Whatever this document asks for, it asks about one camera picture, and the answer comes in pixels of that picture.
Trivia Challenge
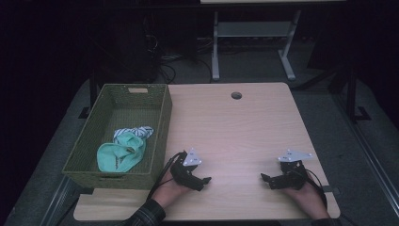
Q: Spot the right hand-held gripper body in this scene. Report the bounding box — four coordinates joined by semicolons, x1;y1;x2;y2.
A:
278;149;313;191

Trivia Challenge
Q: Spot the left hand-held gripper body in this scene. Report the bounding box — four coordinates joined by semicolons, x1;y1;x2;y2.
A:
169;148;203;189

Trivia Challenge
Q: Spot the mint green striped garment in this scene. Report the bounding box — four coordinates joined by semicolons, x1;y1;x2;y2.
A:
96;125;155;174

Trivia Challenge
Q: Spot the green woven basket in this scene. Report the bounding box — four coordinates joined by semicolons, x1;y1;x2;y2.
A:
61;83;173;191

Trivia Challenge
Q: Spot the person's left hand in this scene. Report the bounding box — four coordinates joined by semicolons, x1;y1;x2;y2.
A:
151;169;193;209

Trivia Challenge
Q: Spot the person's right hand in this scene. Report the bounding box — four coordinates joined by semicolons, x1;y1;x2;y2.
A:
281;175;331;220

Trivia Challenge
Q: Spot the black metal stand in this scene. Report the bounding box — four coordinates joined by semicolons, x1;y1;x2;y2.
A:
295;59;373;124

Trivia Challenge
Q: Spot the black stand foot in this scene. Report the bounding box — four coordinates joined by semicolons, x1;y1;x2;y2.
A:
77;70;99;120

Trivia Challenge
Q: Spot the white metal stand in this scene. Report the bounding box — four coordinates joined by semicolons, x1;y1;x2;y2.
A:
210;9;302;82

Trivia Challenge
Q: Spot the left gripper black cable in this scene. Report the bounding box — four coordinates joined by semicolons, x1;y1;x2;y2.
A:
146;151;188;202

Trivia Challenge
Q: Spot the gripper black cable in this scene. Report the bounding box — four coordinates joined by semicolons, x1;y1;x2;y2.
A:
301;168;329;211
146;151;188;202

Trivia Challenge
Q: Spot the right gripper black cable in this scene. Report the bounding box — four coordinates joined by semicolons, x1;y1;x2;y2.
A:
301;168;329;211

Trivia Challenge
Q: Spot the grey table bracket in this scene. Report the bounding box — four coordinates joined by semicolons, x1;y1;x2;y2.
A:
321;185;342;196

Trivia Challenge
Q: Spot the aluminium floor rail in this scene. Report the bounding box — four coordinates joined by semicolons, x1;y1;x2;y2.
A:
40;175;80;226
331;93;399;218

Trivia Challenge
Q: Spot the bundle of floor cables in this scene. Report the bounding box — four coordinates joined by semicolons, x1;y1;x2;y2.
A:
144;33;215;85

